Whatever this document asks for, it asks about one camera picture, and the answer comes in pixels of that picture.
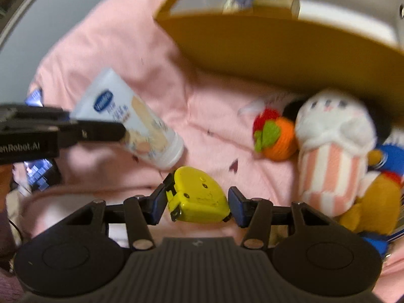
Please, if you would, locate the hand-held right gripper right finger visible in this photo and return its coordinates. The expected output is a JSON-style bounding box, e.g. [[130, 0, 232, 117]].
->
[[228, 186, 340, 249]]

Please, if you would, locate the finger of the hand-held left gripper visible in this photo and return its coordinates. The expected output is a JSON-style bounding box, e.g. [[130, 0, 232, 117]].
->
[[0, 102, 79, 126], [58, 119, 127, 149]]

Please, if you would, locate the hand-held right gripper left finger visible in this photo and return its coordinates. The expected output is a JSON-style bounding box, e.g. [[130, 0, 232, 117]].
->
[[65, 185, 167, 249]]

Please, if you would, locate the white lotion tube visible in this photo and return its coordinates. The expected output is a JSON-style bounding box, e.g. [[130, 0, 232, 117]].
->
[[69, 68, 185, 169]]

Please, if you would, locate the yellow tape measure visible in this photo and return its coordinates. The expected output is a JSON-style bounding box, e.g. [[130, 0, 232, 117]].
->
[[162, 166, 233, 223]]

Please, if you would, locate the yellow cardboard box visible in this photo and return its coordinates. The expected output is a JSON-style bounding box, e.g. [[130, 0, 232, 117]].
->
[[154, 0, 404, 125]]

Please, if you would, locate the purple packet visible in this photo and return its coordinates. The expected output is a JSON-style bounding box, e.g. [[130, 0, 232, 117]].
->
[[221, 0, 256, 15]]

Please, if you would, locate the smartphone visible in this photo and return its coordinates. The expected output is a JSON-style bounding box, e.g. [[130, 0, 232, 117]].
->
[[13, 88, 62, 194]]

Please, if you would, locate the orange red crochet toy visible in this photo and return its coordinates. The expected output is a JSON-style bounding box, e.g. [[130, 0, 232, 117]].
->
[[252, 109, 299, 162]]

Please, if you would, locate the pink striped white plush toy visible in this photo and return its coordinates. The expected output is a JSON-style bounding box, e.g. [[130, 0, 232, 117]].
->
[[293, 88, 378, 217]]

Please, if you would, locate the pink blanket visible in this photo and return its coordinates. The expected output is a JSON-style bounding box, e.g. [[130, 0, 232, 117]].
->
[[6, 0, 404, 303]]

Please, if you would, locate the orange duck plush toy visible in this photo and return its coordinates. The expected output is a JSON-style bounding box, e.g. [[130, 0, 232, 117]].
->
[[339, 143, 404, 257]]

